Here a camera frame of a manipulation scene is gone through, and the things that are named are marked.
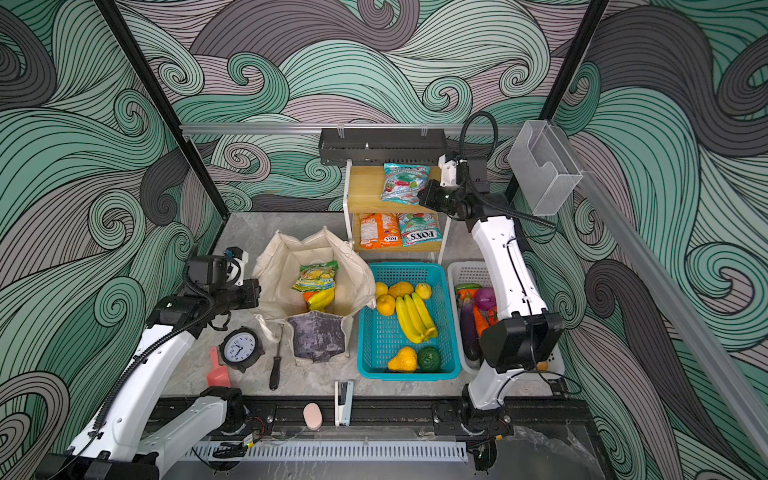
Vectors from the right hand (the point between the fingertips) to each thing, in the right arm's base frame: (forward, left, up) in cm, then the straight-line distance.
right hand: (420, 192), depth 76 cm
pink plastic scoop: (-37, +55, -34) cm, 74 cm away
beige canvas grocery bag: (-31, +26, -20) cm, 45 cm away
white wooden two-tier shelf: (+4, +16, -3) cm, 16 cm away
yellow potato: (-12, +4, -31) cm, 33 cm away
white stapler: (-42, +20, -32) cm, 56 cm away
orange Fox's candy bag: (+2, +11, -18) cm, 21 cm away
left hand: (-19, +42, -15) cm, 49 cm away
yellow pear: (-34, +4, -30) cm, 45 cm away
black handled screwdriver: (-34, +40, -34) cm, 62 cm away
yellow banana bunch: (-21, 0, -32) cm, 38 cm away
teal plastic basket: (-25, +10, -36) cm, 45 cm away
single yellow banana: (-17, +28, -26) cm, 42 cm away
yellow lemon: (-12, -3, -31) cm, 33 cm away
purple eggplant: (-25, -15, -31) cm, 42 cm away
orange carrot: (-22, -19, -31) cm, 42 cm away
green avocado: (-33, -3, -30) cm, 44 cm away
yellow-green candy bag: (-11, +30, -25) cm, 41 cm away
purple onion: (-15, -22, -30) cm, 40 cm away
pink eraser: (-47, +27, -32) cm, 63 cm away
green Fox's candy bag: (+3, -2, -18) cm, 18 cm away
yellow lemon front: (-18, +9, -29) cm, 35 cm away
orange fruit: (-15, +33, -28) cm, 46 cm away
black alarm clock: (-30, +50, -33) cm, 67 cm away
